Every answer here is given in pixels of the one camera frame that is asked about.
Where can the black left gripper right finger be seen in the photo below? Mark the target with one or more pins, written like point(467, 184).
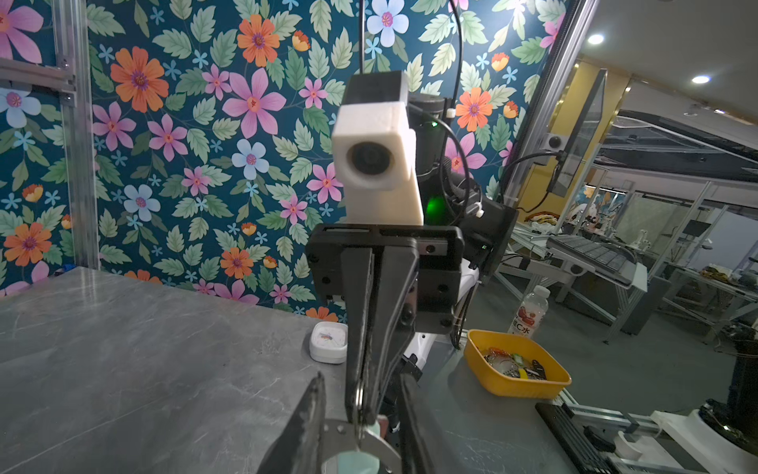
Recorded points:
point(415, 454)

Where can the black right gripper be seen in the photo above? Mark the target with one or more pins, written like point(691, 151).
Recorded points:
point(392, 279)

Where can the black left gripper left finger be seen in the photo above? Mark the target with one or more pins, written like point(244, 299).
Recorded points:
point(297, 449)

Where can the metal keyring with red grip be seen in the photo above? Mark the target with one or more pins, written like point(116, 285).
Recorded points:
point(351, 447)

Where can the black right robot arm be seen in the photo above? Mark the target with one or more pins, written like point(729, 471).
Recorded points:
point(449, 197)

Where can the yellow tray with keys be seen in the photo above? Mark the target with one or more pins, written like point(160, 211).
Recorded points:
point(513, 366)

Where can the white round object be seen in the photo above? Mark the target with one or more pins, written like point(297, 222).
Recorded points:
point(328, 343)

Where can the plastic drink bottle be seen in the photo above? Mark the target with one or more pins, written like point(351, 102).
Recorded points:
point(531, 312)

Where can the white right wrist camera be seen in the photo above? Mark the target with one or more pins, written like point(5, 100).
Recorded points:
point(375, 152)

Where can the black monitor on frame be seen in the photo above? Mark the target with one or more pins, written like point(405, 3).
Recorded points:
point(572, 153)

